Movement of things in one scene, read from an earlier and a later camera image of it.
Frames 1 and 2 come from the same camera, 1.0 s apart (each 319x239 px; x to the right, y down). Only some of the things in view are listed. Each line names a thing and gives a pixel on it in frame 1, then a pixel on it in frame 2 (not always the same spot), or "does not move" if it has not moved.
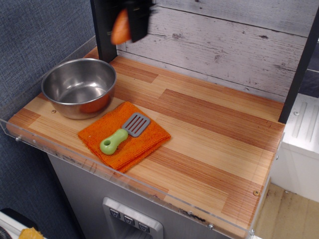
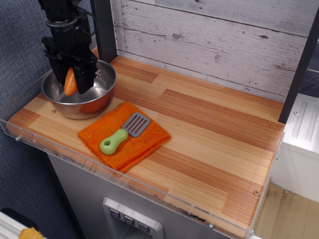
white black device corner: [12, 223] does not move
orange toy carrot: [120, 33] to [71, 87]
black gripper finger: [138, 13] to [68, 47]
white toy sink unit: [296, 169] does not move
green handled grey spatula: [135, 125] does not move
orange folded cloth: [131, 150] does not move
